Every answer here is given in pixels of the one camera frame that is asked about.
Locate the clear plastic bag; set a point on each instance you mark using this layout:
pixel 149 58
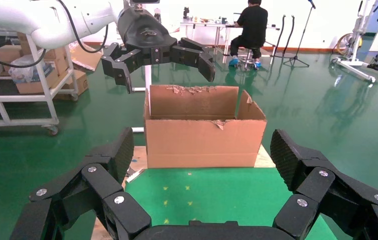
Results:
pixel 26 69

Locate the large open cardboard carton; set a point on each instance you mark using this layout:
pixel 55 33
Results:
pixel 202 142

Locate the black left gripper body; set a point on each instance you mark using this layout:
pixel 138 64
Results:
pixel 146 36

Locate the white equipment floor stand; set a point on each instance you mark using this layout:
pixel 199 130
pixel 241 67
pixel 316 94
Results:
pixel 354 59

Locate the white shelf cart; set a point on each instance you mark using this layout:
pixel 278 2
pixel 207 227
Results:
pixel 16 98

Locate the small black desk device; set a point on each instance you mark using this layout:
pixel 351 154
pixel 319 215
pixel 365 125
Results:
pixel 186 13

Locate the chrome wheeled stool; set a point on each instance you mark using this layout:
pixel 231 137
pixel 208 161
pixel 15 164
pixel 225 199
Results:
pixel 248 61

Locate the green table cloth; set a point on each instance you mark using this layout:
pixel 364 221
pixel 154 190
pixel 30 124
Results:
pixel 225 195

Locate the white metal floor frame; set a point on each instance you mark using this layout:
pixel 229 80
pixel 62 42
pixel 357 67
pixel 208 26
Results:
pixel 148 76

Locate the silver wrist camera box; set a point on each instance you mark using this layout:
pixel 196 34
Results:
pixel 144 1

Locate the flat cardboard sheet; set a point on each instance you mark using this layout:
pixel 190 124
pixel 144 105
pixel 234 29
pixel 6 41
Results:
pixel 86 58

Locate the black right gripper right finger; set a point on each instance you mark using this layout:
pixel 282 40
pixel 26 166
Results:
pixel 324 192

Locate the big brown storage box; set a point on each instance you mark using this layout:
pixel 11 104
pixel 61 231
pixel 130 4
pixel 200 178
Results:
pixel 36 86

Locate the small brown storage box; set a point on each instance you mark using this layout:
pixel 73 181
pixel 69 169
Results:
pixel 6 53

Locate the seated person in black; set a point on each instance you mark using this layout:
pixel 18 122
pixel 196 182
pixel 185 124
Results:
pixel 252 23

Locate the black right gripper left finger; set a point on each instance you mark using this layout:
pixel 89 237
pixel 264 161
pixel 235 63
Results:
pixel 93 188

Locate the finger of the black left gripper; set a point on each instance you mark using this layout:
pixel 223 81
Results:
pixel 200 59
pixel 119 68

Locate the black tripod stand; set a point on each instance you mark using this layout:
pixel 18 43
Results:
pixel 295 59

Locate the black pole stand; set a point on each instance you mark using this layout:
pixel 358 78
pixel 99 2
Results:
pixel 290 33
pixel 279 39

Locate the brown box with print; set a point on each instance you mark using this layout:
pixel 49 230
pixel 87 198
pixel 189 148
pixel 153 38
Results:
pixel 78 84

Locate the white metal desk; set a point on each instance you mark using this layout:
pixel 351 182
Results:
pixel 209 26

